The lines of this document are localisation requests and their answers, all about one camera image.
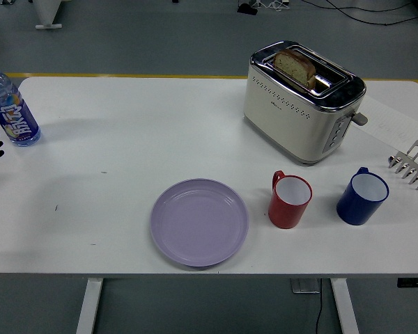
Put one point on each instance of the purple plastic plate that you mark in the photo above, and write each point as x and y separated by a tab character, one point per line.
199	222

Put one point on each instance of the blue labelled drink bottle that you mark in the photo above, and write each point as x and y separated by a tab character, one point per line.
15	118

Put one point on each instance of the white furniture foot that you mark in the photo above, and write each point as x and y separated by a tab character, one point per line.
47	17

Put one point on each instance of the black device on floor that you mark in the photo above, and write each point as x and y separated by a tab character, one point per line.
247	9

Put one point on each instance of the cream and chrome toaster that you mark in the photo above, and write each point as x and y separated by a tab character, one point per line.
289	121

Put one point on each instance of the red mug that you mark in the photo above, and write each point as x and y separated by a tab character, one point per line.
284	212

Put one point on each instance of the brown bread slice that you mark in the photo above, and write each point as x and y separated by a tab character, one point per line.
294	67

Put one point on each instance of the grey box under table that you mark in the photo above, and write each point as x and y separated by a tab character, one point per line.
304	286

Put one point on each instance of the blue mug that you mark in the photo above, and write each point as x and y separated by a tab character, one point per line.
355	210

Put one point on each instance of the white paper sheet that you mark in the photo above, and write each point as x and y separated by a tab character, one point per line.
386	118

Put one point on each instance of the silver metal rack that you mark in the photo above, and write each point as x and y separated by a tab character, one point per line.
416	167

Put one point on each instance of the black table control panel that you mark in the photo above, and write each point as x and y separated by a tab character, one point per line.
414	282

